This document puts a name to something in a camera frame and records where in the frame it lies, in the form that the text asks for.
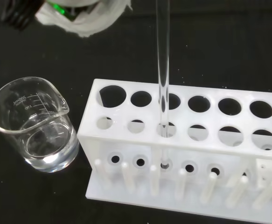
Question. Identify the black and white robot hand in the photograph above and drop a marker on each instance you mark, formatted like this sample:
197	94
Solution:
89	21

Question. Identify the glass beaker with water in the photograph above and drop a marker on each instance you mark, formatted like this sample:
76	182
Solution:
49	140

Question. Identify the white test tube rack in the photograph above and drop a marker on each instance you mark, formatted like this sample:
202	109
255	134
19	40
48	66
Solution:
126	142

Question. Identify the black bench cloth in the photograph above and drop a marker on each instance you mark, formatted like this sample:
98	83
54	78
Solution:
219	46

